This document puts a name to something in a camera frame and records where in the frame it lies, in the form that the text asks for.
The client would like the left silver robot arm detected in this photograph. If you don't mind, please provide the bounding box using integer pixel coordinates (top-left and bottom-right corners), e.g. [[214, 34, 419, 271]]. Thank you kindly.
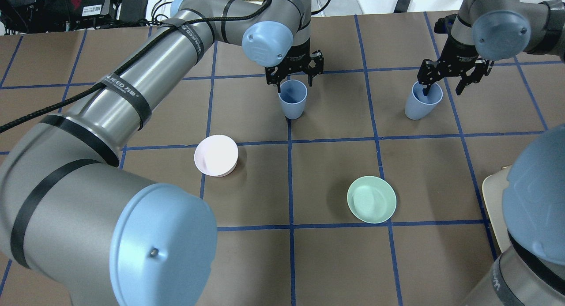
[[1, 0, 311, 306]]

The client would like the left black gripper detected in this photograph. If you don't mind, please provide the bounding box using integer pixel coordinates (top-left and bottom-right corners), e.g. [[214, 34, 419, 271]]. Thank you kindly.
[[265, 50, 324, 93]]

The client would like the green bowl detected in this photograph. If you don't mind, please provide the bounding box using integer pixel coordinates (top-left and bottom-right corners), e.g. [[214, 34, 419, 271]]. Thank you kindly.
[[347, 176, 397, 224]]

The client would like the black power adapter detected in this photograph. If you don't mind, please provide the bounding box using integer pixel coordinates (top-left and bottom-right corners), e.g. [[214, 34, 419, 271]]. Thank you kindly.
[[393, 0, 411, 13]]

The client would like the blue cup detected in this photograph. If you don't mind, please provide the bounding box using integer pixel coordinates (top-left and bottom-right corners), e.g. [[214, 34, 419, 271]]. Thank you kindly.
[[404, 81, 444, 120], [278, 80, 308, 120]]

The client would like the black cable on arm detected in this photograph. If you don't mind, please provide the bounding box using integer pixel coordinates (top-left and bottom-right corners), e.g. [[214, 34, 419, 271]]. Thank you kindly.
[[0, 0, 274, 134]]

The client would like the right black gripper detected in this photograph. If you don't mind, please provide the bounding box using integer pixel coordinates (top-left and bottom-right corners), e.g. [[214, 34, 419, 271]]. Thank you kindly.
[[417, 55, 494, 97]]

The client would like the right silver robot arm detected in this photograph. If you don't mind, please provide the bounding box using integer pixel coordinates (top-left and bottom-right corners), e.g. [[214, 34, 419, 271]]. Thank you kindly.
[[405, 0, 564, 306]]

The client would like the beige tray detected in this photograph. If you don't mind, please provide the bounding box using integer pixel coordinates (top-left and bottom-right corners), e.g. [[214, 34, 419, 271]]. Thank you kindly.
[[482, 166, 511, 253]]

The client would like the black electronics box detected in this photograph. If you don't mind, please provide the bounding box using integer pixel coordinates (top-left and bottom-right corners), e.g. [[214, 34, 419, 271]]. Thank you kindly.
[[1, 0, 118, 33]]

